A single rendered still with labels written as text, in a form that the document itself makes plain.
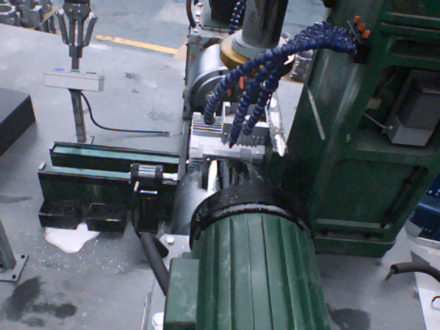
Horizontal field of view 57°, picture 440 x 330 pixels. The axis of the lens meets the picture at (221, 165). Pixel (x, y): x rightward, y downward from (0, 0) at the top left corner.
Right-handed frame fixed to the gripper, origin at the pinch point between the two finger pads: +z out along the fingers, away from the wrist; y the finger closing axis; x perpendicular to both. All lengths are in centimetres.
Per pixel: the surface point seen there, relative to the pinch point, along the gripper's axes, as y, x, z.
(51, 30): -85, 222, -20
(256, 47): 52, -40, -7
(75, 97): 0.3, 0.5, 12.3
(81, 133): 0.5, 7.6, 25.1
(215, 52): 43.9, 1.5, -6.6
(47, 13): -86, 214, -33
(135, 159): 22.2, -12.1, 28.1
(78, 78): 2.1, -3.5, 5.9
